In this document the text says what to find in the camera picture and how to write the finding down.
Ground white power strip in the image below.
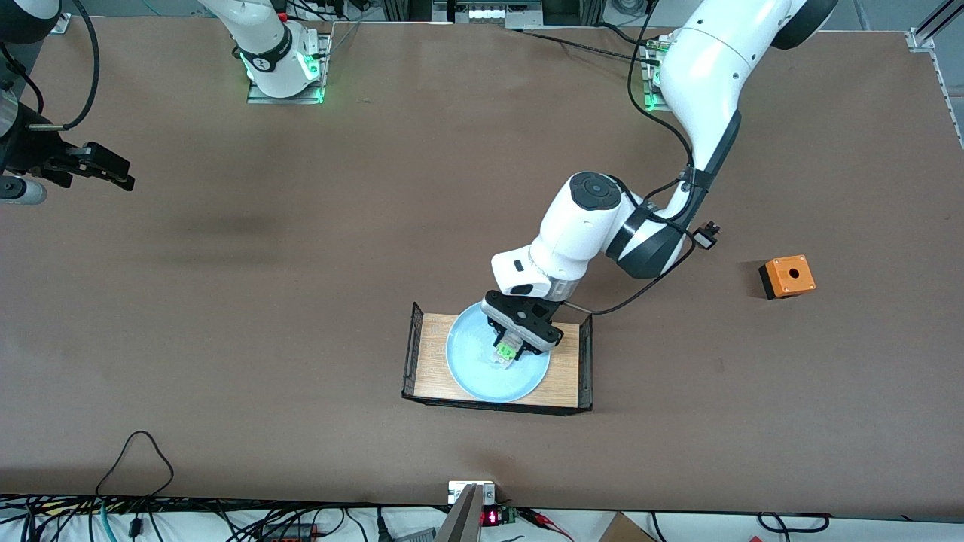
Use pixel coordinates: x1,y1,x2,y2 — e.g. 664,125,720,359
433,0,545,27

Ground light blue plate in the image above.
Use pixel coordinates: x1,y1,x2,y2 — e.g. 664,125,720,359
445,301,551,403

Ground brown cardboard piece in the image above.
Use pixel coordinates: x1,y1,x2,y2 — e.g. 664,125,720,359
599,512,657,542

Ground perforated metal edge strip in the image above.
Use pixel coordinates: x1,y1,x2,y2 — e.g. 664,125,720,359
931,50,964,151

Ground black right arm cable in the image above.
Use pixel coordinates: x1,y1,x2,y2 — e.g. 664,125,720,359
0,0,101,132

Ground wire tray with wooden base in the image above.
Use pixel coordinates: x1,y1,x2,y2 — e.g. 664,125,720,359
401,302,594,416

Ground orange button enclosure box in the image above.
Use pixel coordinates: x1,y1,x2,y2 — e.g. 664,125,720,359
758,254,816,300

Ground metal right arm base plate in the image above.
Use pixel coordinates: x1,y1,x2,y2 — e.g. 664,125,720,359
247,30,333,105

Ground straight black table cable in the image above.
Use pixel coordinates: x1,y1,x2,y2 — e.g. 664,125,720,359
520,29,660,64

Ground curved black cable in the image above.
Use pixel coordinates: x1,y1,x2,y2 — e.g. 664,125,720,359
757,512,831,532

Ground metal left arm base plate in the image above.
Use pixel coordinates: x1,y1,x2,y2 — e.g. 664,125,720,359
640,38,673,114

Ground looped thin black cable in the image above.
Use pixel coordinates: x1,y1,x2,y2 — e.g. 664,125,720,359
94,431,175,499

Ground grey metal bracket post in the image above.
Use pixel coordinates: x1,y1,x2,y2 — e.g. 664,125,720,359
447,480,498,542

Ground red black clip leads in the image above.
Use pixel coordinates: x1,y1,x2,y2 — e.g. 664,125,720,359
520,508,575,541

